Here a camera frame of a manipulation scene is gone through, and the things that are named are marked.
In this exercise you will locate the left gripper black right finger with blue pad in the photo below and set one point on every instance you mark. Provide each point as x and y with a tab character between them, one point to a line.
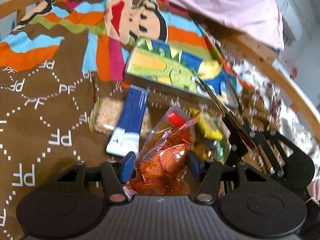
249	183

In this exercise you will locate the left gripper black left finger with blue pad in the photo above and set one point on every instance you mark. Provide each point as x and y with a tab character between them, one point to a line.
112	174

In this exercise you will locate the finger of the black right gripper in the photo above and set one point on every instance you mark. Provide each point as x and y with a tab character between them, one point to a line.
239	140

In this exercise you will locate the blue white snack box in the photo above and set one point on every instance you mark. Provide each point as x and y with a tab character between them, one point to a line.
126	135

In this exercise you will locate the orange snack bag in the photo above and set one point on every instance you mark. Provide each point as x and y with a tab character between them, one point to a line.
164	156

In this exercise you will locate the gold snack pack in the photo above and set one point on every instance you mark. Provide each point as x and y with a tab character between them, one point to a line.
212	150

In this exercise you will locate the yellow snack bar pack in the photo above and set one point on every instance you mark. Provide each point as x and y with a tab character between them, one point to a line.
205	127

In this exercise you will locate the floral patterned bedsheet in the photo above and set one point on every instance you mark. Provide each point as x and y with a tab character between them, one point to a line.
264	107

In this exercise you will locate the clear puffed rice snack pack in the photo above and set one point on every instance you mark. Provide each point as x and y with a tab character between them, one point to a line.
106	114

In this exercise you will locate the colourful painted tray box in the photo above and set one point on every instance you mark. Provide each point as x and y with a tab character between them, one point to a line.
170	69

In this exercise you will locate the colourful cartoon monkey blanket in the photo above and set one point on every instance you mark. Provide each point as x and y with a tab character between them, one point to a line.
62	58

